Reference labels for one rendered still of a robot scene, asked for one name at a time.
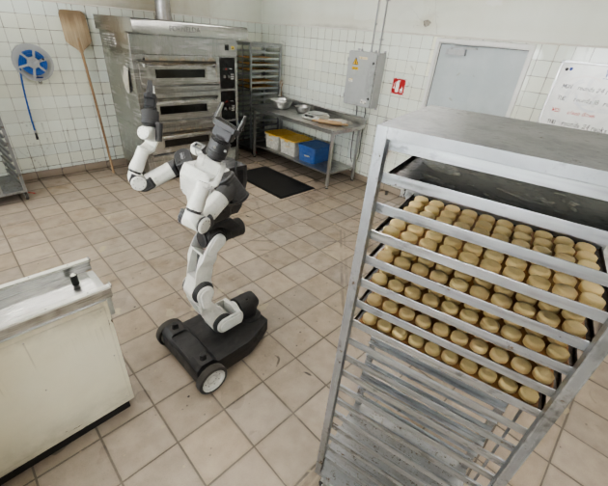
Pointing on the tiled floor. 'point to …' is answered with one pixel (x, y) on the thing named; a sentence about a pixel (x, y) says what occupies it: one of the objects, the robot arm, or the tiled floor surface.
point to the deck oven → (171, 79)
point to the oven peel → (76, 31)
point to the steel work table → (316, 129)
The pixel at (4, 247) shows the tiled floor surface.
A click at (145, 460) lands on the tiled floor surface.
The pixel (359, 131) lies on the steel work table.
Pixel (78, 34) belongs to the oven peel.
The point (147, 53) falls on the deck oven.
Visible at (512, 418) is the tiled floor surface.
